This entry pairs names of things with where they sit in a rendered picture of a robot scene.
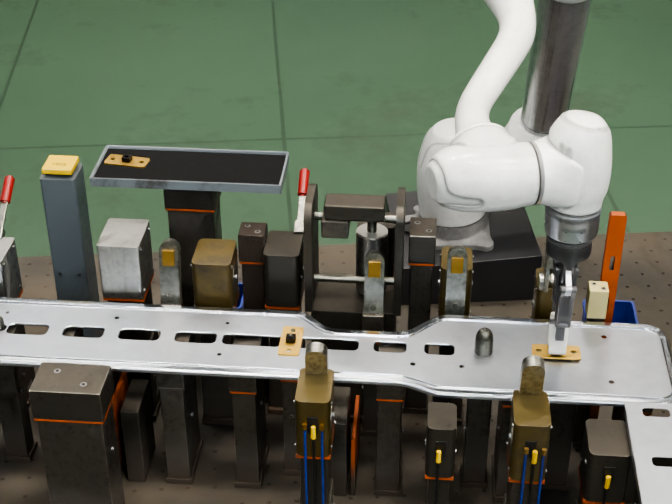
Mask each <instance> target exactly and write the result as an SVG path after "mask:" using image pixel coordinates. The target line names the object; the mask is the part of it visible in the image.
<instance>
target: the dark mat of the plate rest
mask: <svg viewBox="0 0 672 504"><path fill-rule="evenodd" d="M111 154H117V155H124V154H129V155H132V156H135V157H143V158H149V159H150V161H149V163H148V164H147V165H146V167H145V168H135V167H126V166H117V165H108V164H105V163H104V161H105V160H106V159H107V158H108V156H109V155H111ZM285 158H286V155H264V154H238V153H212V152H186V151H160V150H134V149H108V150H107V152H106V154H105V156H104V158H103V160H102V162H101V164H100V166H99V168H98V170H97V172H96V174H95V175H94V177H100V178H125V179H150V180H175V181H200V182H225V183H250V184H275V185H279V183H280V179H281V175H282V171H283V167H284V163H285Z"/></svg>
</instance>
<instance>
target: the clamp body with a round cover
mask: <svg viewBox="0 0 672 504"><path fill-rule="evenodd" d="M237 250H238V248H237V244H236V241H235V240H229V239H206V238H204V239H200V240H199V241H198V243H197V246H196V249H195V252H194V255H193V258H192V261H191V263H192V264H191V267H192V276H193V289H194V303H195V304H194V306H199V307H220V308H237V303H238V299H239V295H240V292H239V290H240V288H239V283H238V264H237ZM234 338H235V336H230V335H229V336H225V337H224V340H223V343H224V344H231V345H233V342H234ZM200 339H201V343H214V342H215V340H216V336H215V335H210V334H200ZM201 386H202V399H203V416H202V423H203V424H221V425H234V420H233V403H232V393H230V391H229V379H228V377H219V376H201Z"/></svg>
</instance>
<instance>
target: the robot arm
mask: <svg viewBox="0 0 672 504"><path fill-rule="evenodd" d="M484 2H485V3H486V4H487V6H488V7H489V8H490V10H491V11H492V13H493V14H494V16H495V17H496V19H497V21H498V23H499V33H498V36H497V38H496V40H495V41H494V43H493V45H492V46H491V48H490V50H489V51H488V53H487V54H486V56H485V58H484V59H483V61H482V62H481V64H480V66H479V67H478V69H477V70H476V72H475V74H474V75H473V77H472V78H471V80H470V82H469V83H468V85H467V86H466V88H465V90H464V92H463V93H462V95H461V98H460V100H459V102H458V105H457V109H456V114H455V118H448V119H444V120H442V121H439V122H438V123H436V124H435V125H434V126H433V127H431V128H430V129H429V131H428V132H427V134H426V136H425V138H424V140H423V143H422V145H421V148H420V152H419V156H418V162H417V198H418V204H419V205H416V206H414V208H413V215H407V216H405V221H409V220H410V218H411V217H421V218H436V219H437V233H436V251H441V249H442V248H443V247H446V246H449V247H453V246H457V245H458V246H462V247H468V248H471V249H472V250H478V251H484V252H488V251H491V250H493V248H494V242H493V240H492V239H491V237H490V228H489V214H490V212H497V211H507V210H514V209H518V208H521V207H526V206H532V205H545V214H544V217H545V223H544V225H545V233H546V234H547V236H546V246H545V250H546V253H547V254H548V256H549V257H551V258H552V259H554V261H553V264H554V273H553V276H554V279H553V291H552V297H551V300H552V302H553V304H552V311H555V312H551V315H550V319H549V332H548V341H547V345H548V346H549V348H548V354H556V355H565V354H566V348H567V339H568V331H569V328H570V326H571V317H572V311H573V305H574V299H575V295H576V291H577V287H576V281H577V278H578V276H579V267H577V265H578V263H580V262H583V261H585V260H587V259H588V258H589V257H590V255H591V249H592V242H593V239H594V238H595V237H596V236H597V234H598V230H599V222H600V215H601V211H602V202H603V199H604V197H605V195H606V193H607V191H608V187H609V183H610V177H611V170H612V136H611V131H610V128H609V127H608V125H607V124H606V122H605V121H604V119H603V118H602V117H600V116H599V115H597V114H595V113H592V112H588V111H582V110H569V109H570V104H571V98H572V93H573V88H574V83H575V78H576V72H577V67H578V62H579V57H580V52H581V46H582V44H583V39H584V34H585V28H586V23H587V18H588V13H589V8H590V3H591V0H538V6H537V13H535V7H534V2H533V0H484ZM530 48H531V53H530V59H529V66H528V73H527V79H526V86H525V93H524V99H523V106H522V107H521V108H520V109H518V110H517V111H516V112H515V113H514V114H513V115H512V116H511V118H510V121H509V122H508V124H507V125H506V126H505V128H503V127H502V126H500V125H498V124H494V123H491V122H490V120H489V113H490V110H491V108H492V106H493V105H494V103H495V102H496V100H497V99H498V97H499V96H500V94H501V93H502V91H503V90H504V88H505V87H506V85H507V84H508V83H509V81H510V80H511V78H512V77H513V75H514V74H515V72H516V71H517V69H518V68H519V66H520V65H521V63H522V62H523V60H524V59H525V57H526V56H527V54H528V52H529V50H530Z"/></svg>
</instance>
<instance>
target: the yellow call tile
mask: <svg viewBox="0 0 672 504"><path fill-rule="evenodd" d="M78 162H79V156H62V155H49V157H48V159H47V160H46V162H45V164H44V166H43V167H42V169H41V170H42V174H58V175H72V173H73V172H74V170H75V168H76V166H77V164H78Z"/></svg>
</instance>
